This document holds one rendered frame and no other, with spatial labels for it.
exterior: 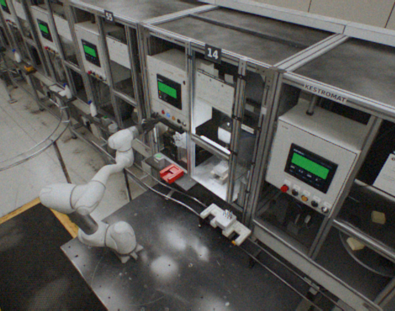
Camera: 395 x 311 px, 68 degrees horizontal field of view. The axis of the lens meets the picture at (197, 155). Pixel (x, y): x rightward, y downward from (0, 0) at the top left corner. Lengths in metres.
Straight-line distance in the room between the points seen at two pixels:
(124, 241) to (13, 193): 2.30
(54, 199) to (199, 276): 1.09
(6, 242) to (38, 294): 0.76
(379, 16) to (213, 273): 4.12
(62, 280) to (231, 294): 1.66
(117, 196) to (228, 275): 1.90
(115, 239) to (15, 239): 1.70
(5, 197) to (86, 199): 2.62
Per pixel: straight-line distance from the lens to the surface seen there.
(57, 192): 1.70
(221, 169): 2.36
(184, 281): 2.17
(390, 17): 5.05
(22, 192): 4.14
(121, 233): 2.11
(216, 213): 2.26
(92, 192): 1.65
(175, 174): 2.40
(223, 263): 2.24
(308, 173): 1.63
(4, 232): 3.77
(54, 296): 3.11
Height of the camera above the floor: 2.62
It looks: 40 degrees down
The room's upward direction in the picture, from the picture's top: 1 degrees clockwise
